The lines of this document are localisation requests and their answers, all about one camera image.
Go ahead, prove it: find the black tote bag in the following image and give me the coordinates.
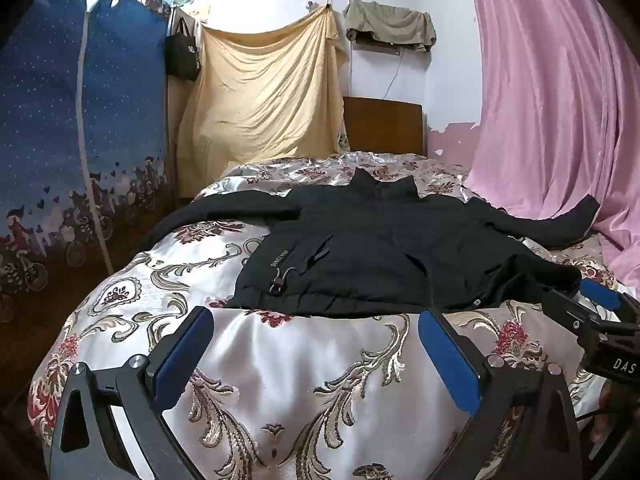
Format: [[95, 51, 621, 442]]
[[165, 12, 202, 81]]

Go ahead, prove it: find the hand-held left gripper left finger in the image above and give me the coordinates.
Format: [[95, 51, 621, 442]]
[[47, 305, 216, 480]]

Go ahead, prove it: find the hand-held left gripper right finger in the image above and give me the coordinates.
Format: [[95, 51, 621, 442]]
[[417, 306, 583, 480]]

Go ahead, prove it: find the yellow hanging sheet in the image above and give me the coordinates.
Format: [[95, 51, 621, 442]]
[[176, 5, 351, 198]]

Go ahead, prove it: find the olive green cloth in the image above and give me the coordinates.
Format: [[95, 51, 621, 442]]
[[344, 0, 437, 53]]

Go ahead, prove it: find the floral satin bedspread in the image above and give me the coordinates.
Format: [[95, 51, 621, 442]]
[[27, 152, 640, 480]]

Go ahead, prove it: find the brown wall-mounted box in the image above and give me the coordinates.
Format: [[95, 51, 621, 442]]
[[352, 39, 401, 56]]

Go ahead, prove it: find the blue fabric wardrobe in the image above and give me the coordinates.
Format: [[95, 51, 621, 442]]
[[0, 0, 176, 326]]

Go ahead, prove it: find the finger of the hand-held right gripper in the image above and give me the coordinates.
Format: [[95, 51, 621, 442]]
[[580, 279, 640, 321], [542, 288, 606, 341]]

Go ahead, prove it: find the wooden headboard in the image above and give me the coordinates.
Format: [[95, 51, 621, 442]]
[[342, 96, 425, 157]]

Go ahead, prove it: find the black jacket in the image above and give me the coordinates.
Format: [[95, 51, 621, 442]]
[[142, 167, 601, 317]]

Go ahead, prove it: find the thin wall cable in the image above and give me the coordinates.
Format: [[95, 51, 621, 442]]
[[384, 51, 403, 102]]

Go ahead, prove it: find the pink curtain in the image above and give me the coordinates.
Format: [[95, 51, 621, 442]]
[[462, 0, 640, 286]]

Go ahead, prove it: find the person's right hand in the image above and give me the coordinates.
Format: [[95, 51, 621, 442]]
[[590, 381, 626, 443]]

